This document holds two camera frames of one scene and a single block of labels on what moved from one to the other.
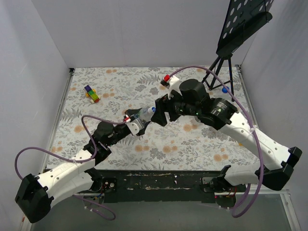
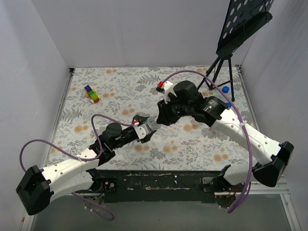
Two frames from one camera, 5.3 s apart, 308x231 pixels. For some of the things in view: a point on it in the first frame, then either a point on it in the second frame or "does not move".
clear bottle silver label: x=144 y=114 to x=152 y=124
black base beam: x=191 y=186 does not move
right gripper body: x=161 y=110 does not move
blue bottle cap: x=224 y=90 does not move
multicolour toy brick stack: x=92 y=94 does not move
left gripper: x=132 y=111 to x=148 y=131
